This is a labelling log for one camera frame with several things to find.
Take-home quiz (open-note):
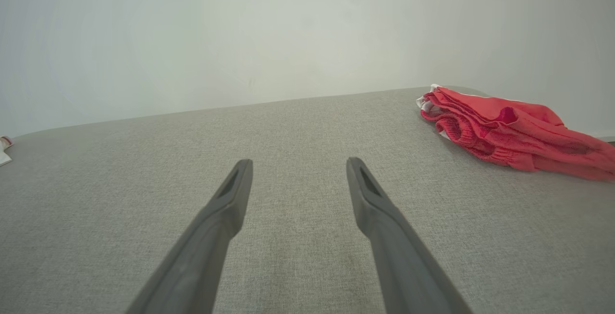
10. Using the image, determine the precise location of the red shorts white stripe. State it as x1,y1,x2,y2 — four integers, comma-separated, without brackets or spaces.
416,84,615,182

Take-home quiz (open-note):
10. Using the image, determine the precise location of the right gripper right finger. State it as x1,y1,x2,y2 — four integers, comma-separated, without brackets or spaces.
346,157,474,314

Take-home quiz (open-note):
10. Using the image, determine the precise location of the grey fabric sofa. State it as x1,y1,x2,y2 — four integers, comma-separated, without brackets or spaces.
0,86,615,314

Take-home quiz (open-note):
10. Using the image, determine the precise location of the red jersey number 23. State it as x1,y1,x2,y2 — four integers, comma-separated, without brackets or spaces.
0,136,14,166

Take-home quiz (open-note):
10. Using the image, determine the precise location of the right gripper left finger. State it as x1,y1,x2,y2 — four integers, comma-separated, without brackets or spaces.
126,159,254,314

